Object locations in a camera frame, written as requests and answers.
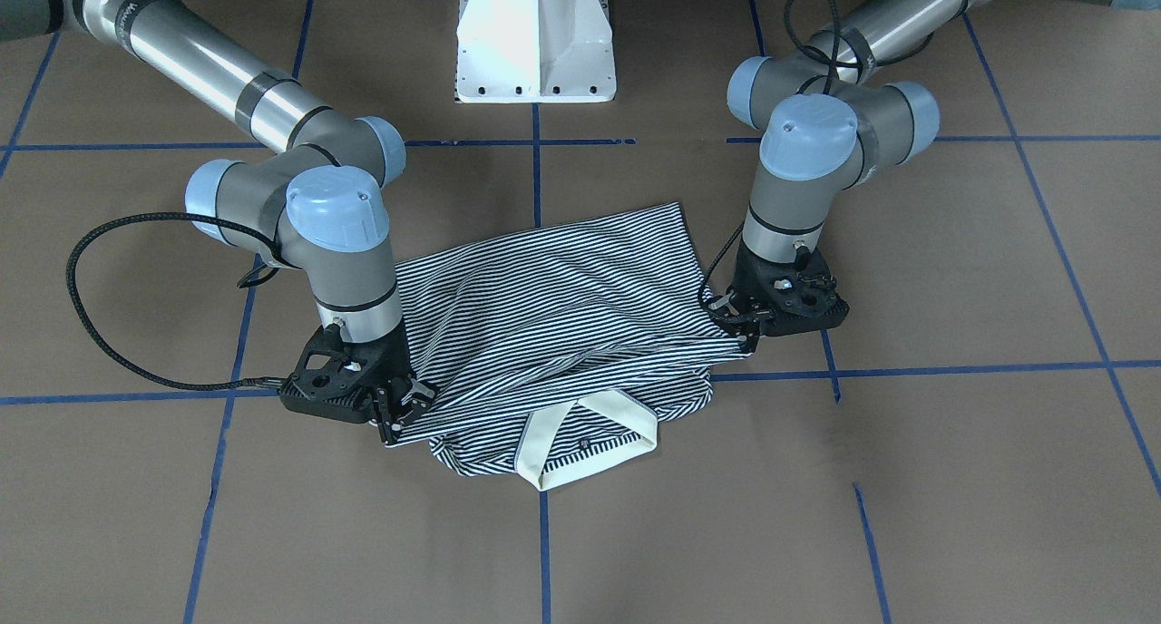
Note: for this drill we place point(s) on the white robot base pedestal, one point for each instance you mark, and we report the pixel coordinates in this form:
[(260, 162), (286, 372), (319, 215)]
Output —
[(535, 51)]

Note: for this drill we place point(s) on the brown paper table cover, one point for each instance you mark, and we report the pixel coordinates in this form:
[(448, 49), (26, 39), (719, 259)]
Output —
[(916, 465)]

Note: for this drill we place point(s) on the striped polo shirt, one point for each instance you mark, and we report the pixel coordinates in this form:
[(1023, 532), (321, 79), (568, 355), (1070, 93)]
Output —
[(556, 353)]

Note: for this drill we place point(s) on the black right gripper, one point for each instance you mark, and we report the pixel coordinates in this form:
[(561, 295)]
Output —
[(395, 359)]

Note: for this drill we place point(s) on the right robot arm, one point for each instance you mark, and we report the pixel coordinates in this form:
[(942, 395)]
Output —
[(315, 205)]

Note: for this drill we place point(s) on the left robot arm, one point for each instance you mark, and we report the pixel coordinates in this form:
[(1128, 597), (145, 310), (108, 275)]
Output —
[(823, 131)]

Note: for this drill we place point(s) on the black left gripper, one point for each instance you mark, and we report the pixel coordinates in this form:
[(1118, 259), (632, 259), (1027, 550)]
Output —
[(746, 284)]

